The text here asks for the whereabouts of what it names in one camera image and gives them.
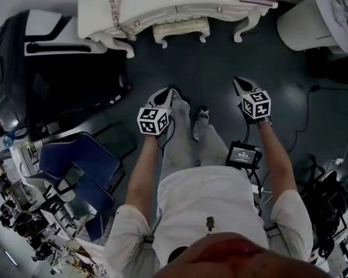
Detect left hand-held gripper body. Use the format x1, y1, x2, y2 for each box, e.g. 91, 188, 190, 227
137, 104, 175, 138

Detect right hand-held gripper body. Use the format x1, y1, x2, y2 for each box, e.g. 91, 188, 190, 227
239, 89, 272, 120

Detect cream upholstered footstool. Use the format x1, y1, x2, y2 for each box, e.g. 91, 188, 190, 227
152, 17, 211, 49

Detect person's left forearm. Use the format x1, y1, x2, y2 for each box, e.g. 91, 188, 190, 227
124, 136, 164, 211

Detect person's right forearm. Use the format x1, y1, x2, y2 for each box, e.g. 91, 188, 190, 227
256, 123, 298, 203

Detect person's left shoe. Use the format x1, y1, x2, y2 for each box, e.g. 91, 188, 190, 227
171, 88, 191, 107

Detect person's shoe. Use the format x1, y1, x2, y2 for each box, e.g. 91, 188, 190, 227
171, 88, 191, 107
196, 105, 211, 122

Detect person's legs in light trousers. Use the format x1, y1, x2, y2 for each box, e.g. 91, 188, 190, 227
161, 98, 232, 182

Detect person's right shoe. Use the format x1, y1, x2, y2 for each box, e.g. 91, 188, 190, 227
196, 105, 211, 122

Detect small black monitor screen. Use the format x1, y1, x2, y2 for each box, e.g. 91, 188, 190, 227
225, 140, 263, 170

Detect blue padded chair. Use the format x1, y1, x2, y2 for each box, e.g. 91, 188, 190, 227
39, 132, 121, 242

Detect large black machine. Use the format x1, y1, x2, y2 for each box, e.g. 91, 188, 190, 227
0, 9, 132, 141

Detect person's white shirt torso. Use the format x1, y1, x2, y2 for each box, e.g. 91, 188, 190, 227
104, 165, 314, 278

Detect black office chair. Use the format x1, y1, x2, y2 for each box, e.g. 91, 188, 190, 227
300, 153, 348, 261

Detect white round seat chair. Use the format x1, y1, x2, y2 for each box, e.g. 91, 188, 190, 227
24, 169, 77, 204

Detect person's face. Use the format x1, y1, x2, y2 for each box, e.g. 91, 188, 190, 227
156, 232, 331, 278

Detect cluster of black equipment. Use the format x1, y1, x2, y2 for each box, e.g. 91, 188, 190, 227
0, 200, 49, 244

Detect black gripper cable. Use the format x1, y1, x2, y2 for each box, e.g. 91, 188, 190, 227
156, 116, 175, 153
242, 122, 264, 203

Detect black floor cable with plug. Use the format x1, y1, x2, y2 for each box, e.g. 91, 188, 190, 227
287, 83, 348, 153

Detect white round pedestal table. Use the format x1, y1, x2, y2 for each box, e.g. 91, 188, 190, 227
277, 0, 348, 55

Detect floral ribbon strap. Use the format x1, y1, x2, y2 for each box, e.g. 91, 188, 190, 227
100, 0, 136, 41

